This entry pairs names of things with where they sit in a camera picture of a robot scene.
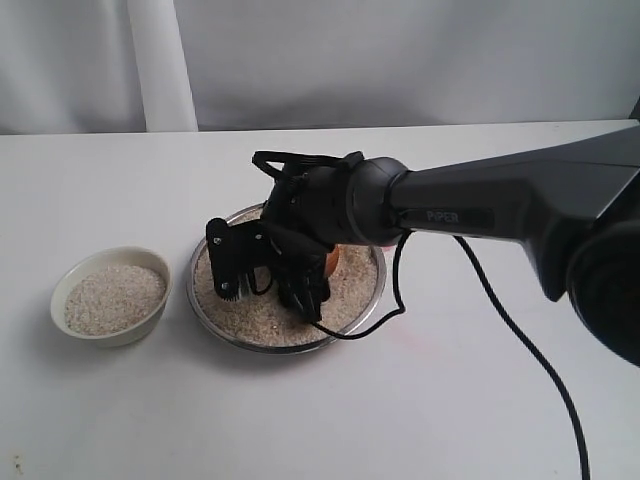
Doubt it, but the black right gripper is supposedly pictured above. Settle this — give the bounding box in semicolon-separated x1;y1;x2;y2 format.
259;164;360;320

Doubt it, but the brown wooden cup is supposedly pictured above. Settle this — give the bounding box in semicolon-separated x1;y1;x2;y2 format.
324;245;341;278

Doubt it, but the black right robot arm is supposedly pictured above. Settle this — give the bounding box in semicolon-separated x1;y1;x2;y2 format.
252;127;639;364

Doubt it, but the rice in steel tray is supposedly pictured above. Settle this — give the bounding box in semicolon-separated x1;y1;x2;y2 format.
192;208;380;348

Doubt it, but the white ceramic bowl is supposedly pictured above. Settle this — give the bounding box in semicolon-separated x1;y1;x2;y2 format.
50;246;172;348

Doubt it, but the uncooked white rice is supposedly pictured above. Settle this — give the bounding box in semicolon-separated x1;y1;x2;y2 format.
64;265;166;336

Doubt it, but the round steel tray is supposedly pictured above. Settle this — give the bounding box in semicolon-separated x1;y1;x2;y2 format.
185;201;389;355

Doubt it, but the white backdrop curtain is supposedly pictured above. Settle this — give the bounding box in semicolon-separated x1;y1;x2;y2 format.
1;1;639;134

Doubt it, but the black camera cable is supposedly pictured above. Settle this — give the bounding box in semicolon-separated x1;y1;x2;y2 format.
250;149;592;480

